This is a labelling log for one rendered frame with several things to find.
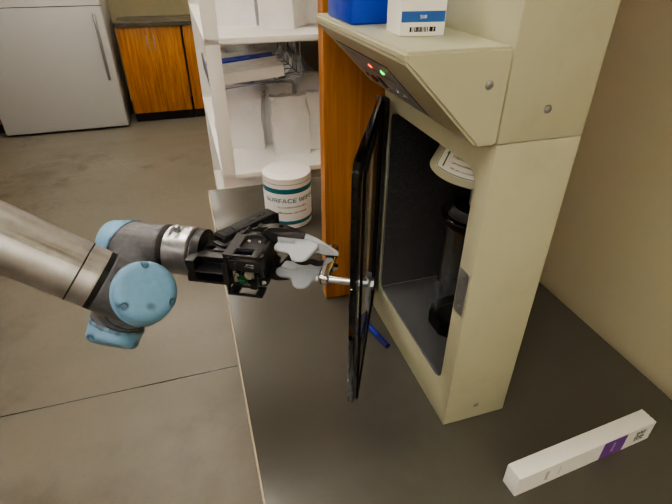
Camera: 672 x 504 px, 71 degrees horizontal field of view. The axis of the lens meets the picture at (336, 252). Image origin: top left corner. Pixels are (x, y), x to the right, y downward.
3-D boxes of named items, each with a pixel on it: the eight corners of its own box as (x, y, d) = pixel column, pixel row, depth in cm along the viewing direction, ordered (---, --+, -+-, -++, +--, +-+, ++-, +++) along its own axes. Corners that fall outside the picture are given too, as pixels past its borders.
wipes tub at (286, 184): (305, 205, 142) (303, 157, 133) (317, 225, 131) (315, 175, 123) (262, 211, 138) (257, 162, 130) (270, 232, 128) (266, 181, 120)
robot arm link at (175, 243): (187, 256, 78) (178, 212, 73) (214, 259, 77) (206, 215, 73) (166, 283, 72) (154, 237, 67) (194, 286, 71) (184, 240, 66)
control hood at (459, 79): (384, 79, 77) (388, 10, 71) (497, 146, 51) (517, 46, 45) (316, 84, 74) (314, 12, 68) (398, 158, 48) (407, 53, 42)
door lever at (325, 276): (361, 257, 73) (362, 243, 72) (353, 294, 65) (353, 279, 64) (327, 254, 74) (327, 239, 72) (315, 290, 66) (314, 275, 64)
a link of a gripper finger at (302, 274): (331, 301, 68) (269, 290, 69) (338, 277, 73) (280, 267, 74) (332, 284, 66) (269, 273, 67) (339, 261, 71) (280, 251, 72)
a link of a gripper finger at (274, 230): (305, 257, 70) (250, 255, 72) (308, 251, 71) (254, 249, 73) (302, 229, 67) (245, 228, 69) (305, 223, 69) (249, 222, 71)
